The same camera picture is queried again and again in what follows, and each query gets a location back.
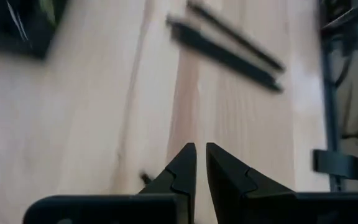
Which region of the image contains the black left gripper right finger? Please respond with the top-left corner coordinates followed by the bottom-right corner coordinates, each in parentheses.
top-left (205, 142), bottom-right (358, 224)

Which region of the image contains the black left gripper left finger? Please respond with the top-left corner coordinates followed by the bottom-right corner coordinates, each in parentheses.
top-left (22, 142), bottom-right (198, 224)

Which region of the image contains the black pen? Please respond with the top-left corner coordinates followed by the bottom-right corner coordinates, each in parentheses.
top-left (165, 14), bottom-right (285, 94)
top-left (186, 0), bottom-right (287, 73)

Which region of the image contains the black table frame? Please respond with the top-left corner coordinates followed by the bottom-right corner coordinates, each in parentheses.
top-left (311, 0), bottom-right (358, 193)

